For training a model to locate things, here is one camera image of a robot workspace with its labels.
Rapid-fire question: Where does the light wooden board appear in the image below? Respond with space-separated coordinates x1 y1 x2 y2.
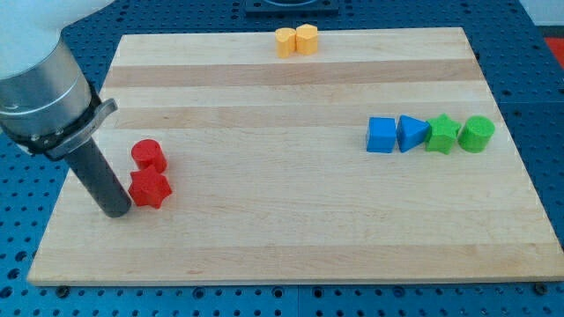
27 27 563 286

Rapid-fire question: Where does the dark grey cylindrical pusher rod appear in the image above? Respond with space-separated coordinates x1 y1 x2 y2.
64 138 131 218

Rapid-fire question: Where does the silver flange mounting bracket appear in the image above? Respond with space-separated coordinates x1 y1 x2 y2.
1 83 117 161

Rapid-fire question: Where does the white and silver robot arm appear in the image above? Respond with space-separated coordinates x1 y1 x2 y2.
1 0 131 217

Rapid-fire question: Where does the blue cube block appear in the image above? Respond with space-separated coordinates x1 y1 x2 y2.
366 117 397 153

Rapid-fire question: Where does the yellow heart block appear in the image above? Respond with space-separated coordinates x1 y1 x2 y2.
296 24 318 55
274 27 296 58

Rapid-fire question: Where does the blue triangle block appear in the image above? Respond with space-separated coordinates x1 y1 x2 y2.
397 114 430 152

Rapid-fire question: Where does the red cylinder block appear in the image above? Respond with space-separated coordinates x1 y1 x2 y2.
130 139 167 173

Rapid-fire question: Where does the red star block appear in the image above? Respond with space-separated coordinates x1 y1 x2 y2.
128 166 173 209

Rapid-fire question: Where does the green star block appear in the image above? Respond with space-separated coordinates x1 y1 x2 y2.
425 114 462 155

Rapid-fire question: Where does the yellow heart block right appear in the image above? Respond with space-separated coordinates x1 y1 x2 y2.
296 24 318 55

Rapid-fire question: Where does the yellow heart block left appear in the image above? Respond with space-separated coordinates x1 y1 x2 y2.
274 27 296 58

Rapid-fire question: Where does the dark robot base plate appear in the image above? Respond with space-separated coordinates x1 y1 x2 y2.
242 0 340 15

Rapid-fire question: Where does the green cylinder block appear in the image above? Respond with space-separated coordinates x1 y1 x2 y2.
457 115 495 153

